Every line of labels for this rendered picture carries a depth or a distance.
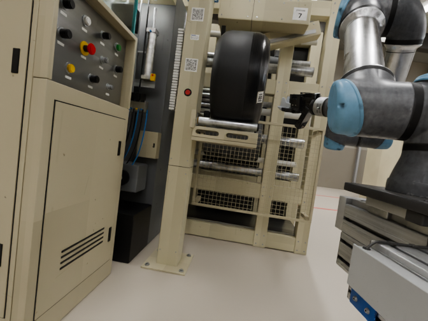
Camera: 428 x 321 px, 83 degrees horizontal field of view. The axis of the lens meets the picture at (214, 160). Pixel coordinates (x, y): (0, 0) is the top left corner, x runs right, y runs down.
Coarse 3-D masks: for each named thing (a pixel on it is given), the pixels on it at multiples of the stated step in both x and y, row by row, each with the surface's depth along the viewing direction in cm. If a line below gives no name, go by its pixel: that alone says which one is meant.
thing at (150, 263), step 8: (152, 256) 156; (184, 256) 162; (192, 256) 164; (144, 264) 145; (152, 264) 146; (160, 264) 147; (184, 264) 151; (168, 272) 141; (176, 272) 141; (184, 272) 142
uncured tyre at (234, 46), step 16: (240, 32) 128; (256, 32) 129; (224, 48) 122; (240, 48) 121; (256, 48) 120; (224, 64) 120; (240, 64) 119; (256, 64) 119; (224, 80) 121; (240, 80) 120; (256, 80) 120; (224, 96) 125; (240, 96) 123; (256, 96) 123; (224, 112) 131; (240, 112) 129; (256, 112) 129
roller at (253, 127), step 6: (198, 120) 135; (204, 120) 134; (210, 120) 134; (216, 120) 134; (222, 120) 133; (228, 120) 133; (234, 120) 134; (216, 126) 135; (222, 126) 134; (228, 126) 133; (234, 126) 133; (240, 126) 132; (246, 126) 132; (252, 126) 131; (258, 126) 131
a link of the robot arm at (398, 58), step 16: (400, 0) 66; (416, 0) 66; (400, 16) 67; (416, 16) 66; (400, 32) 69; (416, 32) 68; (400, 48) 72; (416, 48) 72; (400, 64) 74; (400, 80) 76; (368, 144) 88; (384, 144) 86
